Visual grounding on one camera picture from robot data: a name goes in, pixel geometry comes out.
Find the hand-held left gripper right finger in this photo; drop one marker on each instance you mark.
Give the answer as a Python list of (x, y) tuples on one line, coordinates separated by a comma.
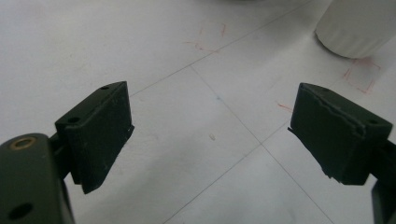
[(333, 140)]

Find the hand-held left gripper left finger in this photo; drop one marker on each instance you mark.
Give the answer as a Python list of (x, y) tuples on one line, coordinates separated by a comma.
[(96, 133)]

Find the white cup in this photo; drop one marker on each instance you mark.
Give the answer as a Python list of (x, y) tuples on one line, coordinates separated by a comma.
[(355, 28)]

